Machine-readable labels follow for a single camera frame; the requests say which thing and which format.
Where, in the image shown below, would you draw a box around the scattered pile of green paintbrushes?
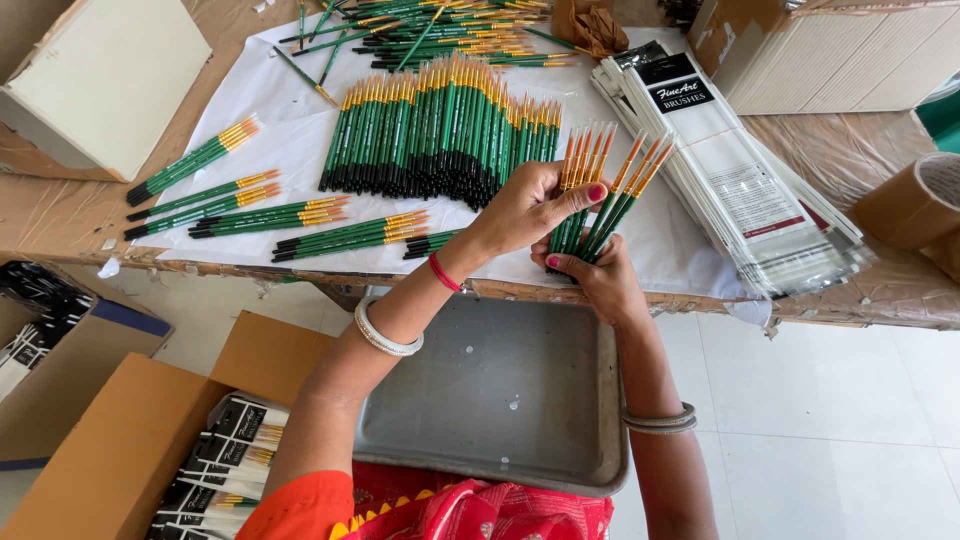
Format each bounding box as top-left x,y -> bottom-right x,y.
277,0 -> 594,72

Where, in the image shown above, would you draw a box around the red thread bracelet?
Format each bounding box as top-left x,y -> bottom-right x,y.
428,250 -> 465,294

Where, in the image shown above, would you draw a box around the large white corrugated carton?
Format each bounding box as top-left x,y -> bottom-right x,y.
686,0 -> 960,117

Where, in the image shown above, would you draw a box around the green object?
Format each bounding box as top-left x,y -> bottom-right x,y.
913,75 -> 960,155

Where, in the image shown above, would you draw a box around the big heap of green paintbrushes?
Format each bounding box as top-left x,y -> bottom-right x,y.
317,54 -> 564,213

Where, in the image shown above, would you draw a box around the brown packing tape roll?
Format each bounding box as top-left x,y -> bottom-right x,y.
853,152 -> 960,282

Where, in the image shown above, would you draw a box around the stack of packed brush sets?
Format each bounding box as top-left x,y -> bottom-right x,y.
146,390 -> 292,540

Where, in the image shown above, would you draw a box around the open brown cardboard carton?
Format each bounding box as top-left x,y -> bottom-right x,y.
0,311 -> 339,540

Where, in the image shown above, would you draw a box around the small bundle of green paintbrushes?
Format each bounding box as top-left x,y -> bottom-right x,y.
126,168 -> 282,223
402,228 -> 462,261
125,112 -> 264,209
123,183 -> 284,243
187,195 -> 354,240
271,210 -> 432,264

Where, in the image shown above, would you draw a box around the person's left hand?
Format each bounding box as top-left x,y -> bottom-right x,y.
448,159 -> 612,285

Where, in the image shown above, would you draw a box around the stack of clear brush sleeves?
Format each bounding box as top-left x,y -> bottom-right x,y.
590,39 -> 879,300

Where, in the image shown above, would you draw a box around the thin silver bangles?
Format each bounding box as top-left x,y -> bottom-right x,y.
619,402 -> 699,437

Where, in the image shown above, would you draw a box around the single green paintbrush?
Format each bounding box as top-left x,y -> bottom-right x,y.
318,28 -> 351,87
271,45 -> 339,107

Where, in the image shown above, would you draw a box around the brown plastic table cover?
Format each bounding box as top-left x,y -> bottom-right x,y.
0,0 -> 960,331

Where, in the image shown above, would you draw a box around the handful of green paintbrushes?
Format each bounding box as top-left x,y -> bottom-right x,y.
546,120 -> 676,283

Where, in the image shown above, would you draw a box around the white paper sheet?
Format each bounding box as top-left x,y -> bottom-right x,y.
153,15 -> 751,301

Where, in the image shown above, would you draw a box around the crumpled brown paper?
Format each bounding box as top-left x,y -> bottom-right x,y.
549,0 -> 631,61

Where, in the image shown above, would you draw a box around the wide silver bangle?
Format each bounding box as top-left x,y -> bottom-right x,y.
354,294 -> 426,358

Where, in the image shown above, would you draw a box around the grey metal tray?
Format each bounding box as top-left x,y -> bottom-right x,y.
351,288 -> 631,500

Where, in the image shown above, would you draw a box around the cardboard carton with blue edge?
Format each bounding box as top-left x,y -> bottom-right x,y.
0,258 -> 175,470

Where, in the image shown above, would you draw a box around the person's orange and red clothing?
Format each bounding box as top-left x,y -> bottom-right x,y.
234,461 -> 616,540

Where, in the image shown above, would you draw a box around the person's right hand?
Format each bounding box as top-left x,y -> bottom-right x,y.
531,232 -> 655,329

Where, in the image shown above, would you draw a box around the white-faced cardboard box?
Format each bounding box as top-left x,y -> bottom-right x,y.
0,0 -> 213,183

